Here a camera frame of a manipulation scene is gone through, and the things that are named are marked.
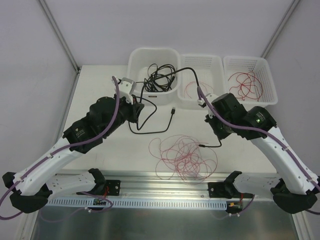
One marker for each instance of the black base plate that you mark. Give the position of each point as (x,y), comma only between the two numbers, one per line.
(110,188)
(221,190)

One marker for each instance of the white solid plastic tub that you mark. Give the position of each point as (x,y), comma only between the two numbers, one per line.
(143,62)

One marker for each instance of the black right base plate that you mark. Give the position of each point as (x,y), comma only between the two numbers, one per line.
(221,190)

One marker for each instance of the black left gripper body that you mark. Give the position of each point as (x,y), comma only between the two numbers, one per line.
(136,111)

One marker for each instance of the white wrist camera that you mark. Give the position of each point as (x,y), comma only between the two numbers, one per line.
(126,89)
(206,103)

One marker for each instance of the white perforated right basket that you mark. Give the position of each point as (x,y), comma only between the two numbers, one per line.
(250,80)

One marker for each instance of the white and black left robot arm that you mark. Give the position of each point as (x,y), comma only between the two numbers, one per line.
(32,188)

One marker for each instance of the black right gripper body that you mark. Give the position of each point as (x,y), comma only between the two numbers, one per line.
(213,125)

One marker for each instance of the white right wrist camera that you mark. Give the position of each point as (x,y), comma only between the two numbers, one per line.
(206,103)

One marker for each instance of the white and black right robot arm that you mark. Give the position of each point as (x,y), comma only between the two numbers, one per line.
(294,188)

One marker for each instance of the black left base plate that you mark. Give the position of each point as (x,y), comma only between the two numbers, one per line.
(110,188)

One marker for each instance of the white slotted cable duct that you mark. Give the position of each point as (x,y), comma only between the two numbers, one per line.
(139,203)

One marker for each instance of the white perforated basket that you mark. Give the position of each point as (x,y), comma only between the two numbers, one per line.
(250,80)
(210,73)

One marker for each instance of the white perforated middle basket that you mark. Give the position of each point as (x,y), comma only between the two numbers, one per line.
(210,73)

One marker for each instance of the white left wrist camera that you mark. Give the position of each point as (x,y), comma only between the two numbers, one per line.
(126,89)

